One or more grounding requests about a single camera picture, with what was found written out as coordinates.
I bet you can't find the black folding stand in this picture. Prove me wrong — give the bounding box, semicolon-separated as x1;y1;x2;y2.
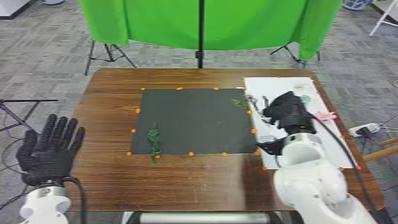
0;98;61;133

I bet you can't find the white power strip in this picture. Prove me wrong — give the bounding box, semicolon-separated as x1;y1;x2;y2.
347;122;384;138

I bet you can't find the black tripod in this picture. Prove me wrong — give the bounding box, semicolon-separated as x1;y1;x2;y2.
82;40;139;77
269;42;324;65

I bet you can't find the wooden chair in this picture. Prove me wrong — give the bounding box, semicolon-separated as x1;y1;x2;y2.
361;135;398;163

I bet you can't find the small green sprig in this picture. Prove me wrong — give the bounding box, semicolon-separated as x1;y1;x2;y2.
230;98;253;111

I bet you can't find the black cable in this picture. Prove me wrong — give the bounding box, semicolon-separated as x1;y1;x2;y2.
59;176;91;224
310;113;384;224

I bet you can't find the pink flower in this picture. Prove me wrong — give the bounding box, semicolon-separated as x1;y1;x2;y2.
313;111;340;122

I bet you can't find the long green sprig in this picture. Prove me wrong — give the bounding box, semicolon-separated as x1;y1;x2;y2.
146;122;164;165

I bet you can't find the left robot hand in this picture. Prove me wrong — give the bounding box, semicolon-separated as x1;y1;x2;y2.
15;113;88;188

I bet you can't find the dark mat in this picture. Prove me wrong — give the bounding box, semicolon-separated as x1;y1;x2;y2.
130;88;262;156

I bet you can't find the black backdrop pole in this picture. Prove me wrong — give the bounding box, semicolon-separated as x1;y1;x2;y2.
194;0;209;70

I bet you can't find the pale grey bar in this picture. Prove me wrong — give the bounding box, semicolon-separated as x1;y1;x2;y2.
125;211;281;224

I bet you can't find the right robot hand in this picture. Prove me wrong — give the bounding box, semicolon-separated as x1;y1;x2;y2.
262;90;320;135

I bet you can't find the blue and white vase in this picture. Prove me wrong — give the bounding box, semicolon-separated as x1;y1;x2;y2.
342;0;376;12

